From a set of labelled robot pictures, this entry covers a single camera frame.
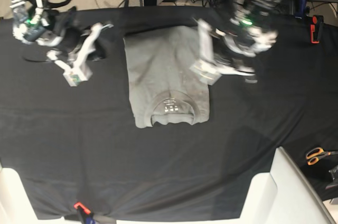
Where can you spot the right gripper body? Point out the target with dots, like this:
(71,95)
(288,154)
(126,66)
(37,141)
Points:
(72,48)

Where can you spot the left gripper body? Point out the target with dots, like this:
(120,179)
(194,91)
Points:
(215,59)

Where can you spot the grey T-shirt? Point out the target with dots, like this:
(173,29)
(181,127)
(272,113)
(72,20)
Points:
(162,87)

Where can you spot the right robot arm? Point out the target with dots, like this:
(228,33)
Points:
(40,22)

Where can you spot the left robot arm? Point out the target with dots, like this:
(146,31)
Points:
(232,49)

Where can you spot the red and black clamp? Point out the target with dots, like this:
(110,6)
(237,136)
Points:
(316,28)

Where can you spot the black table cloth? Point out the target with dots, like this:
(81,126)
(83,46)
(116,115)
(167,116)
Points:
(81,144)

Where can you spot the white plastic container right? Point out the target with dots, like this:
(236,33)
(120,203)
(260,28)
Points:
(283,195)

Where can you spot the white plastic container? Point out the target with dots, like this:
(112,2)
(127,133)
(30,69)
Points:
(15,205)
(283,195)

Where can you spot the orange blue clamp front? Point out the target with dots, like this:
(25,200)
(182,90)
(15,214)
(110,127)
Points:
(84,214)

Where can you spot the white plastic container left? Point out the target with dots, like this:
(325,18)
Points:
(15,205)

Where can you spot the orange handled scissors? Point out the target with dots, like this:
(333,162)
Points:
(316,154)

